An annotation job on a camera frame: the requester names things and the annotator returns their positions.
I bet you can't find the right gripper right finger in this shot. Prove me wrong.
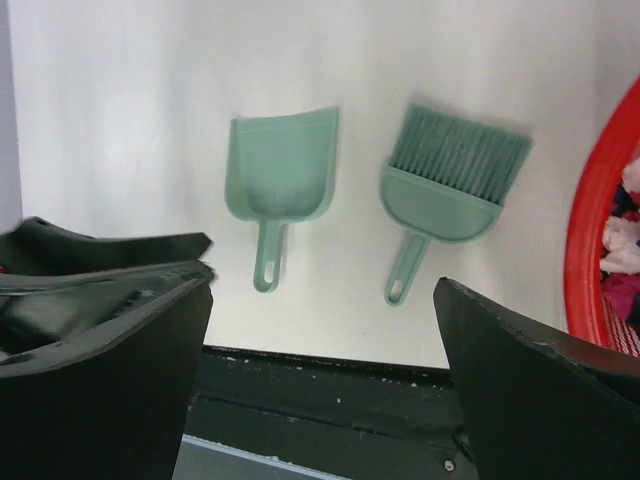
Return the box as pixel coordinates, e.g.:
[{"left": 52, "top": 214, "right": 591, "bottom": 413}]
[{"left": 433, "top": 278, "right": 639, "bottom": 479}]

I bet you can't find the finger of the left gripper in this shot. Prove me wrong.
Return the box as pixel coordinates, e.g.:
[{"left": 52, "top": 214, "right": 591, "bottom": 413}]
[
  {"left": 1, "top": 217, "right": 212, "bottom": 275},
  {"left": 1, "top": 261, "right": 216, "bottom": 365}
]

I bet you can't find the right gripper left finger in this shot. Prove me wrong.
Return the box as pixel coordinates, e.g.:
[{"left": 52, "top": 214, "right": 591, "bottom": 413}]
[{"left": 1, "top": 280, "right": 213, "bottom": 479}]

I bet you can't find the green hand brush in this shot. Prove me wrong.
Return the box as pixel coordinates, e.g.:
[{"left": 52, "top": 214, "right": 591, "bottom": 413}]
[{"left": 380, "top": 104, "right": 533, "bottom": 306}]

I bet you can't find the green dustpan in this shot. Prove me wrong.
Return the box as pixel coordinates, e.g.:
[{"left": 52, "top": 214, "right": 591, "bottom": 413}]
[{"left": 224, "top": 106, "right": 340, "bottom": 293}]

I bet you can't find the red mesh basket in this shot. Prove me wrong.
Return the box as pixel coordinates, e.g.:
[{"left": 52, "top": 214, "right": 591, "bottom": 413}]
[{"left": 564, "top": 81, "right": 639, "bottom": 357}]

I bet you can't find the white cable duct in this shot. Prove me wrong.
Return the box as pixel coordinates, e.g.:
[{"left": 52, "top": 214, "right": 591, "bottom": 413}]
[{"left": 172, "top": 433, "right": 311, "bottom": 480}]

